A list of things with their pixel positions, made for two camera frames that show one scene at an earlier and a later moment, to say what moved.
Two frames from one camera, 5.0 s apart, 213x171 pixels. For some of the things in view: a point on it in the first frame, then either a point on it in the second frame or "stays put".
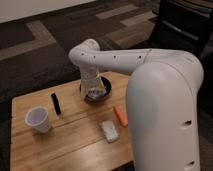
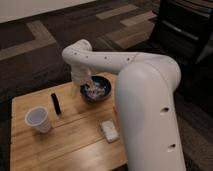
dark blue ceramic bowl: (99, 93) stays put
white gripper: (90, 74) -> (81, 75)
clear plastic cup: (37, 117) stays put
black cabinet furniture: (182, 25) stays put
